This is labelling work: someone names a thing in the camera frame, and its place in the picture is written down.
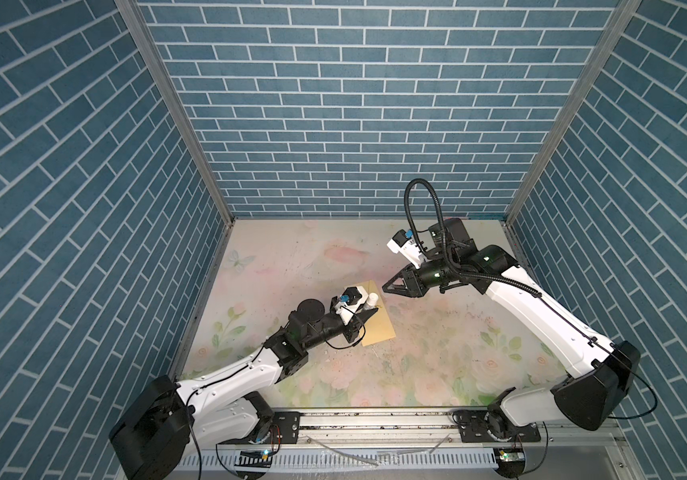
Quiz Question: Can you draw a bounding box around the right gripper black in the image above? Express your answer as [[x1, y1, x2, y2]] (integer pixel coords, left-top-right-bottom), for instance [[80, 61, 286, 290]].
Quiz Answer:
[[380, 256, 457, 297]]

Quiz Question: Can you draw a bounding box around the yellow envelope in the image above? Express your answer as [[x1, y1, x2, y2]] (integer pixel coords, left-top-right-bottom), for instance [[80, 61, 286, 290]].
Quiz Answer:
[[361, 280, 397, 346]]

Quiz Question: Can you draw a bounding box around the white glue stick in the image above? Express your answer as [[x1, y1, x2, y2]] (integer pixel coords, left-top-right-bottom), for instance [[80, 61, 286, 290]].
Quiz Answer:
[[365, 293, 379, 310]]

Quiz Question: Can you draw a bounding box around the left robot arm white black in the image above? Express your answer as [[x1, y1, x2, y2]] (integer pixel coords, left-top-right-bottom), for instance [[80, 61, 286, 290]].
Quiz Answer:
[[108, 287, 379, 479]]

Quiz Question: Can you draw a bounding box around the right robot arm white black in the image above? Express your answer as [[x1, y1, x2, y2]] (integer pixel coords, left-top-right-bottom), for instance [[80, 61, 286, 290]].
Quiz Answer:
[[383, 218, 641, 441]]

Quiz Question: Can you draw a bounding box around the left controller board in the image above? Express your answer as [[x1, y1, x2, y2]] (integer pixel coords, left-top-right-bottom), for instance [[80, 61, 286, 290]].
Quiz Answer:
[[234, 450, 274, 471]]

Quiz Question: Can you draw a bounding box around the controller board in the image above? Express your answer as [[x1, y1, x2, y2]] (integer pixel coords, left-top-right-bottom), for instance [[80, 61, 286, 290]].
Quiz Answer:
[[234, 450, 274, 471], [495, 448, 527, 465]]

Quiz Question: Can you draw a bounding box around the right controller board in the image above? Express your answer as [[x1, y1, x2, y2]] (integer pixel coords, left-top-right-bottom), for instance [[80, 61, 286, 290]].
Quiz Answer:
[[495, 448, 527, 465]]

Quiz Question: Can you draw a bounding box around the left black camera cable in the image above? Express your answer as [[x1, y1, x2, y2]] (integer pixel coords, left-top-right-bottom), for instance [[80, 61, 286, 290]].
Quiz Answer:
[[321, 299, 369, 352]]

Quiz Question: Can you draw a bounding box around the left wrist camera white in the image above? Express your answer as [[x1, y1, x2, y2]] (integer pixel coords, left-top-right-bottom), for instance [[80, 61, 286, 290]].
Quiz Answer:
[[332, 285, 369, 325]]

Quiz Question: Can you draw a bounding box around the right black corrugated cable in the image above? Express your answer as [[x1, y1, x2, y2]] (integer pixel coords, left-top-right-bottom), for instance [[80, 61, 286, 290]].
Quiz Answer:
[[402, 178, 543, 298]]

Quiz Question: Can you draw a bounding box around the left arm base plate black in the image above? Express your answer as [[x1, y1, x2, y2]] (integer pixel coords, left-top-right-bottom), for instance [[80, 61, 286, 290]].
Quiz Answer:
[[225, 411, 301, 445]]

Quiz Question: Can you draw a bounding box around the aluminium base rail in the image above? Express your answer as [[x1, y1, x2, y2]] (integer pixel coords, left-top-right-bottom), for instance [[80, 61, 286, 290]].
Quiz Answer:
[[163, 408, 643, 479]]

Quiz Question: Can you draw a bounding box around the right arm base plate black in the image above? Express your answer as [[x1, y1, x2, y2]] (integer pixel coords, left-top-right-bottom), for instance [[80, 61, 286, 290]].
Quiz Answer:
[[451, 409, 541, 443]]

